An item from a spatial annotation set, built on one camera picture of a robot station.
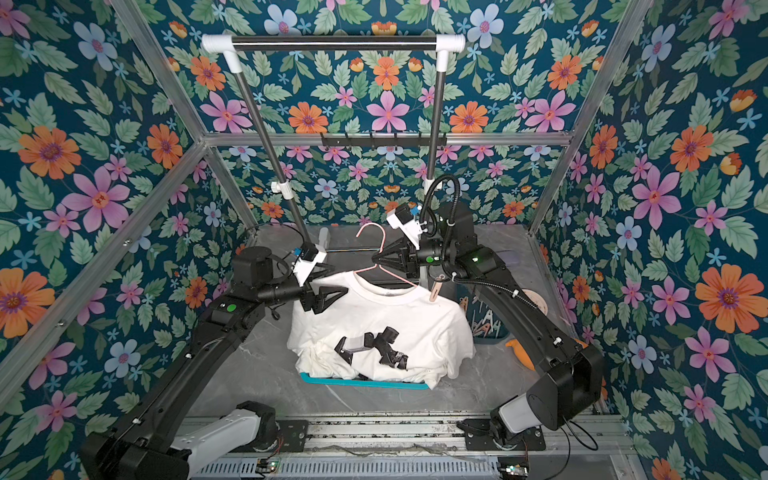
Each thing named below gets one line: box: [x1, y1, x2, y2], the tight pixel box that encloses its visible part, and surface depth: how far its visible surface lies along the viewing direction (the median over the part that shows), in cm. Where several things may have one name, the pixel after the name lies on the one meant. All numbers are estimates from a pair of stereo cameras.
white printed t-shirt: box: [287, 271, 475, 390], surface depth 73 cm
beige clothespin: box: [429, 282, 443, 302], surface depth 68 cm
